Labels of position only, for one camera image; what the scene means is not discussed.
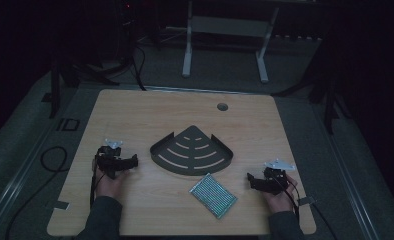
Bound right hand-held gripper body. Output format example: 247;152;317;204
253;158;297;196

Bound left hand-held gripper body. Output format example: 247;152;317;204
95;138;130;180

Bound person's right hand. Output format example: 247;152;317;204
262;173;300;214

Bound person's left hand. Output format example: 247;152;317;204
92;159;130;200

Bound grey tape piece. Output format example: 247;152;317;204
297;196;317;206
52;200;71;211

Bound dark corner shelf tray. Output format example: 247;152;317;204
149;125;234;177

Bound black tripod stand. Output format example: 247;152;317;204
48;0;148;120
272;33;353;136

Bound white metal stand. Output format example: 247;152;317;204
181;0;281;84

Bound black floor cable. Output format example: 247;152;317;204
4;145;69;240

